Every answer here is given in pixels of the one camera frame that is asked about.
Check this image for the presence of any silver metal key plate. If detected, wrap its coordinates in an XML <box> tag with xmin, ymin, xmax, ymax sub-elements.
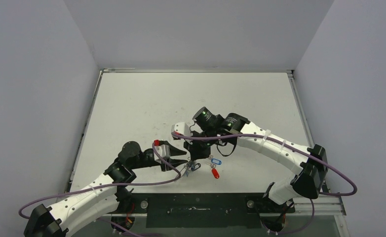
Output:
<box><xmin>181</xmin><ymin>160</ymin><xmax>196</xmax><ymax>177</ymax></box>

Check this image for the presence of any red key tag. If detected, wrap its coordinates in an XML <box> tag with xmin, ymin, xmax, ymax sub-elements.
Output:
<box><xmin>211</xmin><ymin>168</ymin><xmax>220</xmax><ymax>179</ymax></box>

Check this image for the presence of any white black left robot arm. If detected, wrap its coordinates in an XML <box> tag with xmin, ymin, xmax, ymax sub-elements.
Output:
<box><xmin>24</xmin><ymin>140</ymin><xmax>187</xmax><ymax>237</ymax></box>

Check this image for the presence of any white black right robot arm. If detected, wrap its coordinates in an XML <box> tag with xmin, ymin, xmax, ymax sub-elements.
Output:
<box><xmin>172</xmin><ymin>107</ymin><xmax>328</xmax><ymax>212</ymax></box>

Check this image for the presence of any black key tag white label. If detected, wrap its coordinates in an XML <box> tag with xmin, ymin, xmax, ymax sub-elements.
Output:
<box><xmin>191</xmin><ymin>163</ymin><xmax>201</xmax><ymax>171</ymax></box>

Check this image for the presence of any blue white key tag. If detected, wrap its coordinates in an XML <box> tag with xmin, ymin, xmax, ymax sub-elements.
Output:
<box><xmin>211</xmin><ymin>158</ymin><xmax>222</xmax><ymax>165</ymax></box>

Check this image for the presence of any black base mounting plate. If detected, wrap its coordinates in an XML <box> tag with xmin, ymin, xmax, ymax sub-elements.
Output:
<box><xmin>113</xmin><ymin>193</ymin><xmax>295</xmax><ymax>229</ymax></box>

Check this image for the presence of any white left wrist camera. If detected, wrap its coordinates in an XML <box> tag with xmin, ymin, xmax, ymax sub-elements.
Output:
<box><xmin>153</xmin><ymin>140</ymin><xmax>170</xmax><ymax>163</ymax></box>

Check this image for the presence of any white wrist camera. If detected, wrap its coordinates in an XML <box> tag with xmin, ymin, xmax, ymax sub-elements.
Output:
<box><xmin>171</xmin><ymin>122</ymin><xmax>191</xmax><ymax>137</ymax></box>
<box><xmin>153</xmin><ymin>140</ymin><xmax>170</xmax><ymax>163</ymax></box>

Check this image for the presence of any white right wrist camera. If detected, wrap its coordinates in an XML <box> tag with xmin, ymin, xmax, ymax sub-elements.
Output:
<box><xmin>171</xmin><ymin>122</ymin><xmax>191</xmax><ymax>137</ymax></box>

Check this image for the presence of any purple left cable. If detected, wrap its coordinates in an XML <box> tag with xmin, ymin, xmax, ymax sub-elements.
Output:
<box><xmin>18</xmin><ymin>144</ymin><xmax>182</xmax><ymax>237</ymax></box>

